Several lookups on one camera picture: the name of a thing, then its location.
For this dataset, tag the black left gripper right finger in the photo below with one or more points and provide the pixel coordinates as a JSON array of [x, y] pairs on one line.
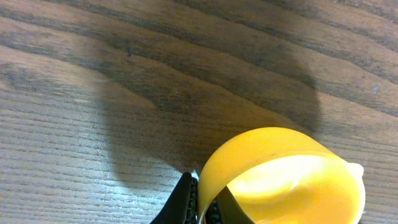
[[224, 209]]

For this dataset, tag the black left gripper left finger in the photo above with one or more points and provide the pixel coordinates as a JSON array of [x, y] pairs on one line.
[[181, 206]]

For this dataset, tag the yellow plastic measuring scoop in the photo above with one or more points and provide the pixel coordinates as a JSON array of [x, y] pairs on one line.
[[278, 175]]

